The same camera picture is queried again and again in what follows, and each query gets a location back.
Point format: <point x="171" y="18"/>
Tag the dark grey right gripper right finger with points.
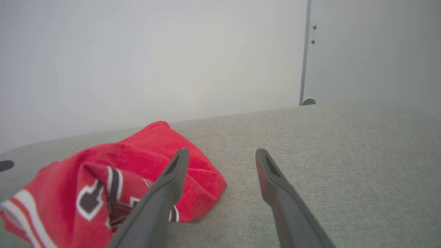
<point x="293" y="220"/>

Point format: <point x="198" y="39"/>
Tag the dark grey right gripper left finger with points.
<point x="155" y="213"/>

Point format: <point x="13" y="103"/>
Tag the red garment with white stripes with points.
<point x="148" y="148"/>

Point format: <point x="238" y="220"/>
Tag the round grey door stop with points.
<point x="309" y="102"/>

